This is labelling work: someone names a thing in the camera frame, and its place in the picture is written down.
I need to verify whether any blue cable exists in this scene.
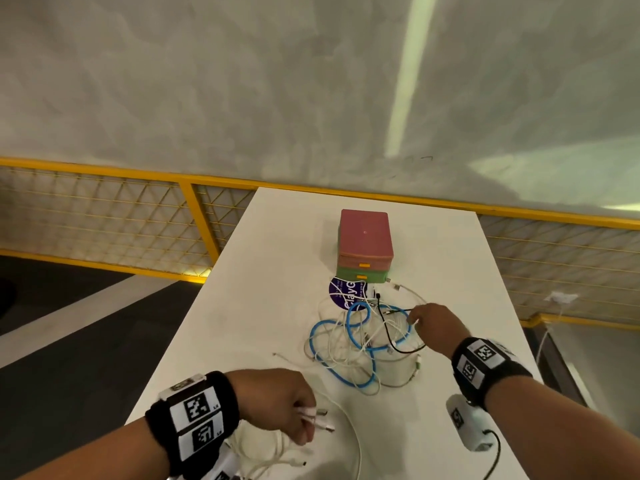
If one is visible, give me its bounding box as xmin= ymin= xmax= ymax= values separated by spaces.
xmin=308 ymin=301 xmax=414 ymax=391

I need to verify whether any person's left forearm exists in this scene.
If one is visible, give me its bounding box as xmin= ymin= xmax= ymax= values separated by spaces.
xmin=19 ymin=419 xmax=172 ymax=480

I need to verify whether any white socket cable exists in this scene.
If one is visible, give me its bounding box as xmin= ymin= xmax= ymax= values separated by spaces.
xmin=534 ymin=302 xmax=567 ymax=366

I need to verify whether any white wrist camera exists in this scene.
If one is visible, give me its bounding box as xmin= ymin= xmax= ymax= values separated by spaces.
xmin=199 ymin=444 xmax=242 ymax=480
xmin=445 ymin=394 xmax=496 ymax=453

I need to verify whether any black left wristband with markers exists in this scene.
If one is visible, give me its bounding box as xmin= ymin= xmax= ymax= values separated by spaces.
xmin=145 ymin=371 xmax=241 ymax=478

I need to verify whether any coiled white cable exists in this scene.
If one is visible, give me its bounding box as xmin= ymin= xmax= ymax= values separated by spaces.
xmin=227 ymin=421 xmax=308 ymax=480

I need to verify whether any tangle of white cables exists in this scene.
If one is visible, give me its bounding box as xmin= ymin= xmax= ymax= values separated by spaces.
xmin=272 ymin=285 xmax=432 ymax=396

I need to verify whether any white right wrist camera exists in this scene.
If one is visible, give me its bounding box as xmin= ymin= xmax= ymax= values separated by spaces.
xmin=445 ymin=394 xmax=496 ymax=453

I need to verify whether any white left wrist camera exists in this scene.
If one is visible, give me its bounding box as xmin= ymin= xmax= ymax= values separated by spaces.
xmin=199 ymin=444 xmax=242 ymax=480

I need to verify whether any white cable with metal plug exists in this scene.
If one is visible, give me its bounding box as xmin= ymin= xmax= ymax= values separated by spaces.
xmin=384 ymin=278 xmax=430 ymax=306

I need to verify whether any white USB cable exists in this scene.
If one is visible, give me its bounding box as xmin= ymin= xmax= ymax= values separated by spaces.
xmin=294 ymin=387 xmax=364 ymax=480

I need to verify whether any purple round sticker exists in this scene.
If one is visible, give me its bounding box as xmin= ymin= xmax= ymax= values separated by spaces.
xmin=328 ymin=276 xmax=371 ymax=312

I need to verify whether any green plastic box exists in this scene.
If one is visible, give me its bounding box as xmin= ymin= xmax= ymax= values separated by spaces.
xmin=335 ymin=230 xmax=392 ymax=285

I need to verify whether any black wristband with markers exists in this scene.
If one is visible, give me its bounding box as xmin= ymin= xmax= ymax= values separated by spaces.
xmin=451 ymin=337 xmax=534 ymax=411
xmin=145 ymin=371 xmax=241 ymax=478

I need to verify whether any black right wristband with markers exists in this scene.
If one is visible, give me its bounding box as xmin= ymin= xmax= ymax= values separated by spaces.
xmin=451 ymin=337 xmax=534 ymax=411

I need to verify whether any pink plastic box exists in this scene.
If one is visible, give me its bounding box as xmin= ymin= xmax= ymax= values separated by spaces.
xmin=337 ymin=209 xmax=395 ymax=272

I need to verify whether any yellow mesh fence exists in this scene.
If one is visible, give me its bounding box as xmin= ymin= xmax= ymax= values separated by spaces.
xmin=0 ymin=156 xmax=640 ymax=331

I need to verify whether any person's right forearm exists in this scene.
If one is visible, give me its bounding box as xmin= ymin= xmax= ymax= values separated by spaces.
xmin=482 ymin=375 xmax=640 ymax=480

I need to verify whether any person's right hand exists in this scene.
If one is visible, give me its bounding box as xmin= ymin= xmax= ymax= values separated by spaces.
xmin=407 ymin=303 xmax=472 ymax=360

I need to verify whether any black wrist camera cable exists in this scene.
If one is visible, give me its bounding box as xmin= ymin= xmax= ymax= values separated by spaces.
xmin=481 ymin=429 xmax=502 ymax=480

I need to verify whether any person's left hand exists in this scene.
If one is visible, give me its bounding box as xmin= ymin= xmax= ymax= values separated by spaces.
xmin=226 ymin=368 xmax=318 ymax=446

